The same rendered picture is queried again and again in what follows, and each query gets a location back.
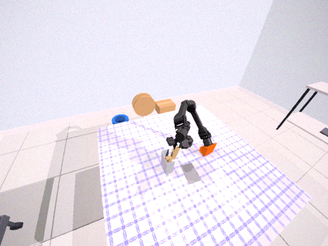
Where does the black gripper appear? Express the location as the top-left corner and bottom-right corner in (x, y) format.
(166, 134), (194, 149)

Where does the grey open bin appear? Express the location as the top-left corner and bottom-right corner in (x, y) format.
(161, 149), (175, 174)

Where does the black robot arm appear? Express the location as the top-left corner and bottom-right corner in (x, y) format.
(173, 100), (213, 149)

